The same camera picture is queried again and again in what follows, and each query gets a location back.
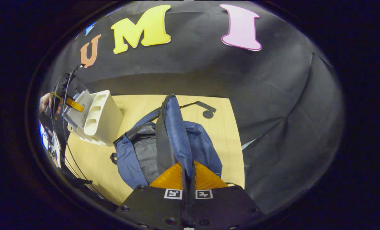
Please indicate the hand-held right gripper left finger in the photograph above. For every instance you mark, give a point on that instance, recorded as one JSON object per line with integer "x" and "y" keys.
{"x": 184, "y": 204}

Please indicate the black backdrop cloth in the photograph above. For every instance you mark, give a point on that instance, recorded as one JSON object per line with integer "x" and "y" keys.
{"x": 273, "y": 95}

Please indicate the white book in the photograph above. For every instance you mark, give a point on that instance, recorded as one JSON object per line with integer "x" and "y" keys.
{"x": 81, "y": 118}

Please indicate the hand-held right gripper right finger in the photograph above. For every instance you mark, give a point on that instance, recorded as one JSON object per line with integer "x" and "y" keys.
{"x": 192, "y": 207}

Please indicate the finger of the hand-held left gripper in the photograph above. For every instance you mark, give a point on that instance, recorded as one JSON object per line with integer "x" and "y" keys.
{"x": 75, "y": 104}

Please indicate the white plastic bookshelf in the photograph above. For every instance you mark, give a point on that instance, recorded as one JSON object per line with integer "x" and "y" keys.
{"x": 105, "y": 121}

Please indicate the blue schoolbag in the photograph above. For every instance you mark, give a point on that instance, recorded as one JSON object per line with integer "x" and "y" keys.
{"x": 175, "y": 127}

